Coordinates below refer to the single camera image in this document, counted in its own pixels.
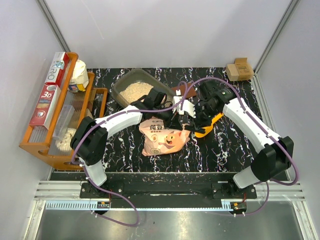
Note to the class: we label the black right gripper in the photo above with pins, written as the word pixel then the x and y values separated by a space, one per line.
pixel 200 122

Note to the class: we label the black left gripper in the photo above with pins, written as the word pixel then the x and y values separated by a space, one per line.
pixel 176 124

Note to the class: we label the yellow plastic litter scoop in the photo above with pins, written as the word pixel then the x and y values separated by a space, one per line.
pixel 208 129

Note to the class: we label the pink cat litter bag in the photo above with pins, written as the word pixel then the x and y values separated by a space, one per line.
pixel 159 140

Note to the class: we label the grey plastic litter box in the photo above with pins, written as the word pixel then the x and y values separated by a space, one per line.
pixel 135 84

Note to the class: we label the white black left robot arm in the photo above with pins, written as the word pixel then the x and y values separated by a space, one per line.
pixel 89 141

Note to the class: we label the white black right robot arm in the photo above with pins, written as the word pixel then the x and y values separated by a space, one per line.
pixel 274 153

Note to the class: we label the brown cardboard box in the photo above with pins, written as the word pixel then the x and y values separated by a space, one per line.
pixel 240 70

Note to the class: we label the red white toothpaste box lower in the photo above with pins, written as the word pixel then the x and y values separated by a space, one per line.
pixel 45 107

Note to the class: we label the red white toothpaste box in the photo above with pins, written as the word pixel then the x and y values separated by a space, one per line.
pixel 45 107
pixel 57 69

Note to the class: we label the red white toothpaste box upper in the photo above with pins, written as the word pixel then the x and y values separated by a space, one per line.
pixel 57 69

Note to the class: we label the orange wooden tray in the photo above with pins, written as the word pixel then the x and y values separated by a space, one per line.
pixel 95 105

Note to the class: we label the orange wooden rack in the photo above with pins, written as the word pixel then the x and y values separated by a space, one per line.
pixel 57 110

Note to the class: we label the white paper flour bag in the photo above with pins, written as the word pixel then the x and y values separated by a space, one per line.
pixel 79 80

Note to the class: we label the clear plastic container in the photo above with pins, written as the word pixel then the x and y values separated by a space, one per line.
pixel 63 121

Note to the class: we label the white round cup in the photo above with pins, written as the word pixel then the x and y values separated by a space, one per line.
pixel 64 144

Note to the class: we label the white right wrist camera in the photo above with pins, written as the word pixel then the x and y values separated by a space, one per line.
pixel 186 108

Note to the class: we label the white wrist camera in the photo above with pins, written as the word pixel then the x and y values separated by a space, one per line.
pixel 177 101
pixel 186 108

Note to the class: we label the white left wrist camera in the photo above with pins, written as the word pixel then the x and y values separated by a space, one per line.
pixel 177 101

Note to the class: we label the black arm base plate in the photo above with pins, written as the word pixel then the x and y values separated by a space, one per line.
pixel 212 185

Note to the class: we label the aluminium rail frame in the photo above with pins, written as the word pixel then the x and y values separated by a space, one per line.
pixel 72 209

